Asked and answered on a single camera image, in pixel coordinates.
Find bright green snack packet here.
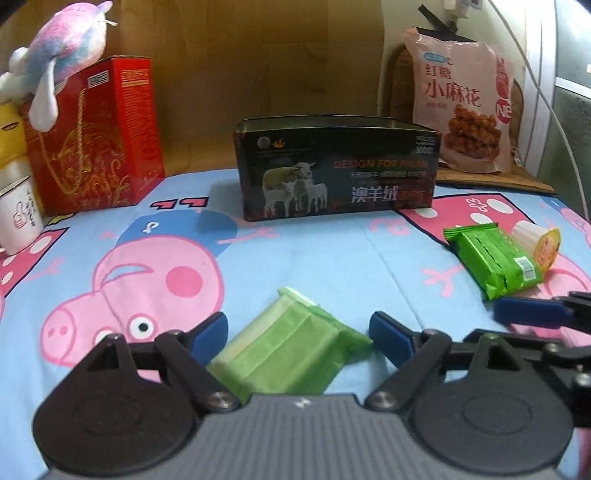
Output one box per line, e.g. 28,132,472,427
443,223,543,301

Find white yellow jelly cup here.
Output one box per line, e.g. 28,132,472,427
511,220,561,273

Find light green snack packet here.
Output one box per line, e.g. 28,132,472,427
207,287,373,403

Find cartoon pig bed sheet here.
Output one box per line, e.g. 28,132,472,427
1,170,590,479

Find black sheep print tin box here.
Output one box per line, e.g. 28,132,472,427
233,114,442,221

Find red gift box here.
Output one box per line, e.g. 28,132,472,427
25,56,165,215

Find white enamel mug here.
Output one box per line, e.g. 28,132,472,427
0,176,43,255

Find pink twisted snack bag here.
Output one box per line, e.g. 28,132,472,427
405,28,514,174

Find yellow plush toy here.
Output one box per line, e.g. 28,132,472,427
0,102,44,214

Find wooden board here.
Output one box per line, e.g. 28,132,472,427
0,0,386,177

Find pink blue plush toy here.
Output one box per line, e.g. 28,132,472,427
1,1,113,132

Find white cable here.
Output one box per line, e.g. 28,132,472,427
486,0,591,218

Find white wall plug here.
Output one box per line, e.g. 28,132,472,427
443,0,484,22

